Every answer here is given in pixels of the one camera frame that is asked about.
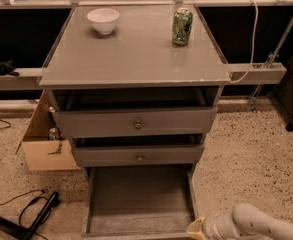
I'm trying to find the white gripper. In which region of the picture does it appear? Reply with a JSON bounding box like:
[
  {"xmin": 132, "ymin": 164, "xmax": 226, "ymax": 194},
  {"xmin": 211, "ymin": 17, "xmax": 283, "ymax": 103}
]
[{"xmin": 186, "ymin": 212, "xmax": 234, "ymax": 240}]

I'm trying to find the grey bottom drawer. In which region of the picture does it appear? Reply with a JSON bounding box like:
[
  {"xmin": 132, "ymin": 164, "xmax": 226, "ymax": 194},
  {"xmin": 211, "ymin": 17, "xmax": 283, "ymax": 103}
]
[{"xmin": 82, "ymin": 164, "xmax": 199, "ymax": 240}]

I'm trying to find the grey drawer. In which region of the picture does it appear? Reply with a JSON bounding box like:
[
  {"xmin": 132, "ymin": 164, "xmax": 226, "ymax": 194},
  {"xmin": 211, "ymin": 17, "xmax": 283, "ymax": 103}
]
[
  {"xmin": 73, "ymin": 134, "xmax": 204, "ymax": 167},
  {"xmin": 54, "ymin": 103, "xmax": 217, "ymax": 138},
  {"xmin": 82, "ymin": 164, "xmax": 199, "ymax": 240}
]

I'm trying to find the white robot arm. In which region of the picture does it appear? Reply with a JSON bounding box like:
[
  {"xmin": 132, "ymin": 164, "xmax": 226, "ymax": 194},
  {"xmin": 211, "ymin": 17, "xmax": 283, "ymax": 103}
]
[{"xmin": 186, "ymin": 203, "xmax": 293, "ymax": 240}]

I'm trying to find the grey middle drawer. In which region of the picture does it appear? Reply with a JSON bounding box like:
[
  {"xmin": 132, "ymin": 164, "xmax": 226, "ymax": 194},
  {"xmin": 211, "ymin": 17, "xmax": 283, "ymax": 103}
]
[{"xmin": 73, "ymin": 134, "xmax": 204, "ymax": 167}]

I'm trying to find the grey top drawer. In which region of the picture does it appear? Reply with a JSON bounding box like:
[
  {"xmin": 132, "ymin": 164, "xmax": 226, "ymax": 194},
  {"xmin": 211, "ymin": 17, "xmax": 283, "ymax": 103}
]
[{"xmin": 54, "ymin": 103, "xmax": 217, "ymax": 138}]

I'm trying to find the grey wooden drawer cabinet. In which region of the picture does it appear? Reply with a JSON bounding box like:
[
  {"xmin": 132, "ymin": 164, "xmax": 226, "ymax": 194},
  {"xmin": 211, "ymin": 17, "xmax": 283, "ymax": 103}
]
[{"xmin": 38, "ymin": 3, "xmax": 232, "ymax": 172}]

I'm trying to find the open cardboard box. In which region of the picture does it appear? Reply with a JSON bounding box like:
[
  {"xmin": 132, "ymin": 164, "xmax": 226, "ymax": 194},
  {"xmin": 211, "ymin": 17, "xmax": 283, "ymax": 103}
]
[{"xmin": 21, "ymin": 91, "xmax": 79, "ymax": 171}]

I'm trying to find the can inside cardboard box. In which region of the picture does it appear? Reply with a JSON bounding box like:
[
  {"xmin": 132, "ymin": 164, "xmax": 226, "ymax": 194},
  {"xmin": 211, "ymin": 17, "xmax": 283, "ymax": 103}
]
[{"xmin": 48, "ymin": 127, "xmax": 59, "ymax": 141}]

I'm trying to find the green soda can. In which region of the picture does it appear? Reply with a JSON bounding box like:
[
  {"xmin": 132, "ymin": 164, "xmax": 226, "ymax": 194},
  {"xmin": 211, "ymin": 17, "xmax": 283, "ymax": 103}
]
[{"xmin": 172, "ymin": 7, "xmax": 193, "ymax": 46}]

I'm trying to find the white ceramic bowl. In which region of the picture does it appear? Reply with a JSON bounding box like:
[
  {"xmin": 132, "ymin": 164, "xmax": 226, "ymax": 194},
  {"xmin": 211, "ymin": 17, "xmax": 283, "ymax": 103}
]
[{"xmin": 87, "ymin": 8, "xmax": 120, "ymax": 35}]

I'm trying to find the black cloth object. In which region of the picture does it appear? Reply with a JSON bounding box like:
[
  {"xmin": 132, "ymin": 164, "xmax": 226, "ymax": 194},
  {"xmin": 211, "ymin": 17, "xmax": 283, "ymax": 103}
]
[{"xmin": 0, "ymin": 60, "xmax": 19, "ymax": 76}]

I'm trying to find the white hanging cable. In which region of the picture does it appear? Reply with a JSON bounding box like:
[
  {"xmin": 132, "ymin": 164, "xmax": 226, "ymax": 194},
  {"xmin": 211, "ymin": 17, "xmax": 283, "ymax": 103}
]
[{"xmin": 228, "ymin": 0, "xmax": 260, "ymax": 85}]

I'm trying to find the metal rail frame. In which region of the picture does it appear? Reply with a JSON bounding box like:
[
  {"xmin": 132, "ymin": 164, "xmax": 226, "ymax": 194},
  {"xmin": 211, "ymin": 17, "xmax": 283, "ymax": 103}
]
[{"xmin": 0, "ymin": 0, "xmax": 293, "ymax": 113}]

